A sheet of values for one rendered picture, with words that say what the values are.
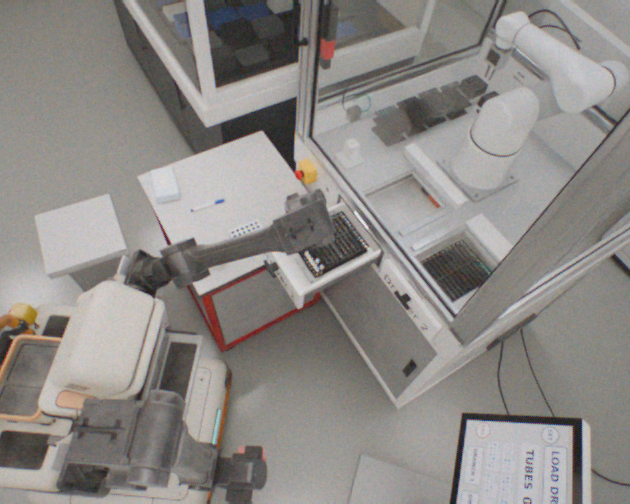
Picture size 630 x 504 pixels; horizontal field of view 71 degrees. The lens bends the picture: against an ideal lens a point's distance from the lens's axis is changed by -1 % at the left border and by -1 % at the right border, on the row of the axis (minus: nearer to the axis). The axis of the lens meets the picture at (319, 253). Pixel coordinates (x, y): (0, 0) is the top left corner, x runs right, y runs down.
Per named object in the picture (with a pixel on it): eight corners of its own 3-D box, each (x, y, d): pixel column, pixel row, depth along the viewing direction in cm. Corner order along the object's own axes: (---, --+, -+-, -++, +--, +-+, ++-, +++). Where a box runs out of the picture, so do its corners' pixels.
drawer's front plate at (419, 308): (428, 341, 150) (438, 329, 140) (378, 275, 161) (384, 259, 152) (432, 339, 150) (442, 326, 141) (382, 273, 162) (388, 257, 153)
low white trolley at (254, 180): (222, 361, 223) (198, 295, 158) (173, 267, 248) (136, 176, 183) (320, 308, 242) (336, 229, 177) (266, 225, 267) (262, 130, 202)
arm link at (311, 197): (295, 200, 90) (315, 249, 92) (321, 190, 90) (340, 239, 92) (281, 195, 132) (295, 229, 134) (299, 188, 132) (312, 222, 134)
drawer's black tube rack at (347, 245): (314, 282, 156) (315, 273, 150) (289, 244, 163) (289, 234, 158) (366, 255, 163) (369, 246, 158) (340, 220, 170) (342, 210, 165)
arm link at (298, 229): (288, 207, 82) (309, 257, 84) (325, 188, 92) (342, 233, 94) (152, 253, 108) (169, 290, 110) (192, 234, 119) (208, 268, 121)
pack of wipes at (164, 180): (181, 199, 179) (179, 192, 175) (157, 204, 177) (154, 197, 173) (174, 171, 186) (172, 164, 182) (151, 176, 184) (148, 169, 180)
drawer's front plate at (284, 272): (298, 310, 152) (299, 295, 143) (258, 246, 164) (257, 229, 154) (302, 307, 152) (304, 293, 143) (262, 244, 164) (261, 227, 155)
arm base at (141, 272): (135, 249, 115) (120, 291, 109) (155, 241, 111) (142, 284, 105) (161, 264, 121) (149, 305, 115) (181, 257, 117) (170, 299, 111)
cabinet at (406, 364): (395, 417, 216) (449, 367, 147) (289, 256, 257) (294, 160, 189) (531, 325, 247) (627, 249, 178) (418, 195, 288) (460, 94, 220)
